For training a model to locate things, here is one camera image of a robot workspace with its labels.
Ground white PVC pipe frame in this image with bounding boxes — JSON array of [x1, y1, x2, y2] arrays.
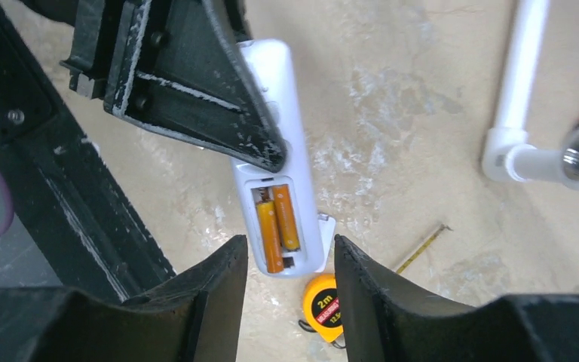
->
[[481, 1, 579, 192]]

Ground orange AAA battery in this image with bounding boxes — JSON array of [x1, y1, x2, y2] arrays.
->
[[271, 185, 300, 251], [256, 201, 284, 274]]

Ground yellow tape measure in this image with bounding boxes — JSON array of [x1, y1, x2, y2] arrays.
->
[[297, 223, 453, 350]]

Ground white battery cover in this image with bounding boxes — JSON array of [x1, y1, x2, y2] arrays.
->
[[316, 213, 336, 273]]

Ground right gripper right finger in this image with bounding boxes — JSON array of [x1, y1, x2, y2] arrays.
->
[[335, 235, 579, 361]]

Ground white remote control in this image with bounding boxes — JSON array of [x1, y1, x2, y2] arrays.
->
[[231, 39, 323, 278]]

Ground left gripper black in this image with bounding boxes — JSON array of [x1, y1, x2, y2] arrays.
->
[[23, 1, 271, 161]]

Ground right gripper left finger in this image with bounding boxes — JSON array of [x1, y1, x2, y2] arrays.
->
[[0, 235, 248, 361]]

